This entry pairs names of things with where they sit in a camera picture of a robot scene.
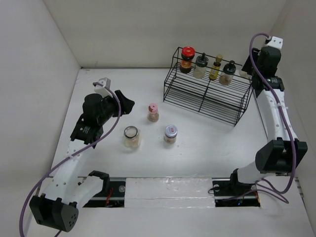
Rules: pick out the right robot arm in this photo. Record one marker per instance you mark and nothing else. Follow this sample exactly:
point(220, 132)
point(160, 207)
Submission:
point(207, 121)

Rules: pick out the yellow cap spice bottle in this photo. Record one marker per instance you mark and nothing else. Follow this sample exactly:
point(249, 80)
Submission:
point(244, 74)

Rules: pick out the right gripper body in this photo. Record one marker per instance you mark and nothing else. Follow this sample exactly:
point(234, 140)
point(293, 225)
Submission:
point(256, 54)

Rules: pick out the black cap seasoning jar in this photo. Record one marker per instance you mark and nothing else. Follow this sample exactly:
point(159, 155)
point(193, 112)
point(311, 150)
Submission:
point(200, 66)

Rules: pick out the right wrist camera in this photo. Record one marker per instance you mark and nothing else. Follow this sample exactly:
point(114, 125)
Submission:
point(274, 42)

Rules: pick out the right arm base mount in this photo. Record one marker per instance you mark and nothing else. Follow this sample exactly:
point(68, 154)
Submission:
point(227, 195)

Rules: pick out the silver lid spice jar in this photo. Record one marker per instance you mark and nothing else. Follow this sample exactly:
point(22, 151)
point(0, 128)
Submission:
point(170, 134)

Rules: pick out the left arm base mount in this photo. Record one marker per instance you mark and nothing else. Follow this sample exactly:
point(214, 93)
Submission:
point(113, 198)

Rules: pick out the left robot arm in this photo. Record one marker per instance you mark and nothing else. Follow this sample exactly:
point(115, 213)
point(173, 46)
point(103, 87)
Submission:
point(58, 206)

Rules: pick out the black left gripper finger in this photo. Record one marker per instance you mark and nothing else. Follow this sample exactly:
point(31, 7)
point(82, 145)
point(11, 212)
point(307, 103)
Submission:
point(120, 96)
point(126, 106)

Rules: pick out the red cap sauce bottle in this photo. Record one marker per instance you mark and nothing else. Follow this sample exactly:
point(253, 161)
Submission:
point(187, 55)

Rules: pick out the black wire rack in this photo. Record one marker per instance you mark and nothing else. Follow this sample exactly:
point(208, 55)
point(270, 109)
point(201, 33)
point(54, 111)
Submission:
point(226, 103)

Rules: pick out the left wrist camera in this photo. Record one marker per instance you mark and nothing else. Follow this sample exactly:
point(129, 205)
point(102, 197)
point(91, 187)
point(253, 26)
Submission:
point(102, 87)

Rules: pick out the black pump cap spice jar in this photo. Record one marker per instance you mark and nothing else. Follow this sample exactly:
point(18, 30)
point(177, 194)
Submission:
point(227, 73)

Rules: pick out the open wide glass jar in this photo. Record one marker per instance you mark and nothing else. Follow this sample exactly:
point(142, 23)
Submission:
point(132, 137)

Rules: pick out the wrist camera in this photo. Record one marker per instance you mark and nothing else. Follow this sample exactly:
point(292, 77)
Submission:
point(274, 42)
point(102, 87)

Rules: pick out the yellow oil bottle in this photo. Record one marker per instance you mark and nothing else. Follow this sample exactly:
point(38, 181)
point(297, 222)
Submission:
point(215, 67)

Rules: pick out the pink cap spice bottle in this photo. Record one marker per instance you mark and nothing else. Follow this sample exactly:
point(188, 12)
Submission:
point(153, 114)

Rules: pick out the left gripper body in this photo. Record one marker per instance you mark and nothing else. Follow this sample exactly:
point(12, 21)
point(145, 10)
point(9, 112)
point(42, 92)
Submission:
point(111, 107)

